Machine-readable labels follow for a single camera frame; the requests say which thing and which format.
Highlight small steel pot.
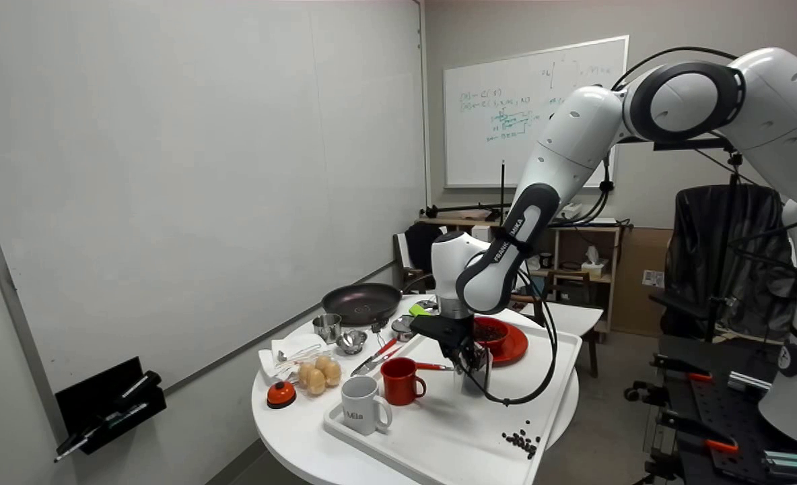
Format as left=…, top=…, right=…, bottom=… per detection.
left=313, top=311, right=342, bottom=343

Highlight wooden shelf unit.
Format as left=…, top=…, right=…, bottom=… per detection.
left=550, top=220, right=626, bottom=332

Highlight white mug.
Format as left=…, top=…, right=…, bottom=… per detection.
left=339, top=374, right=397, bottom=439

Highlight scattered dark coffee beans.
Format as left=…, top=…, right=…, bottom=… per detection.
left=501, top=419, right=544, bottom=460

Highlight black bag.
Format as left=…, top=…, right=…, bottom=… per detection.
left=402, top=218, right=449, bottom=295

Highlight black wall-mounted holder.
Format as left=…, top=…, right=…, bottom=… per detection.
left=55, top=355, right=171, bottom=467

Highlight white paper napkin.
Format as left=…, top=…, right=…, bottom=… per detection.
left=257, top=332, right=328, bottom=385

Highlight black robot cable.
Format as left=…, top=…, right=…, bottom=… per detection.
left=463, top=295, right=563, bottom=406

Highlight steel tongs with red grip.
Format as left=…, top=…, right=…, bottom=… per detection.
left=351, top=332, right=406, bottom=378

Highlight orange round lid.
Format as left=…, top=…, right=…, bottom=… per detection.
left=264, top=381, right=300, bottom=412

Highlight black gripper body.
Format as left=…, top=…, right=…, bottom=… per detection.
left=409, top=312, right=483, bottom=361

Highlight black office chair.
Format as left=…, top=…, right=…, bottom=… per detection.
left=653, top=184, right=797, bottom=361

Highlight round white table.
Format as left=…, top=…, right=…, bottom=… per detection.
left=252, top=291, right=598, bottom=485

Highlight black camera rig bar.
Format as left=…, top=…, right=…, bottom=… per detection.
left=616, top=132, right=770, bottom=172

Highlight small steel bowl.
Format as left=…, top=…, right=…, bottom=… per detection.
left=334, top=328, right=373, bottom=355

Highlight white plastic tray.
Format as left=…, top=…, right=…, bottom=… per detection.
left=320, top=316, right=584, bottom=485

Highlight small metal kitchen tool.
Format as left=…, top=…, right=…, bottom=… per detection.
left=389, top=316, right=423, bottom=343

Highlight red bowl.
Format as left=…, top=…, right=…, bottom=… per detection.
left=470, top=316, right=532, bottom=370

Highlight red mug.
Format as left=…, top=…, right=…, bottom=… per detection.
left=379, top=355, right=432, bottom=410

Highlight orange handled clamp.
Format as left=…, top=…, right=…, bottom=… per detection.
left=657, top=406, right=744, bottom=455

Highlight brown cardboard box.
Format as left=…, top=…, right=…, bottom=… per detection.
left=611, top=225, right=677, bottom=340

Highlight wall whiteboard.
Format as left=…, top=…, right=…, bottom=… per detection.
left=443, top=32, right=633, bottom=195

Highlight dark frying pan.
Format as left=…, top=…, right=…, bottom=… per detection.
left=319, top=281, right=404, bottom=332

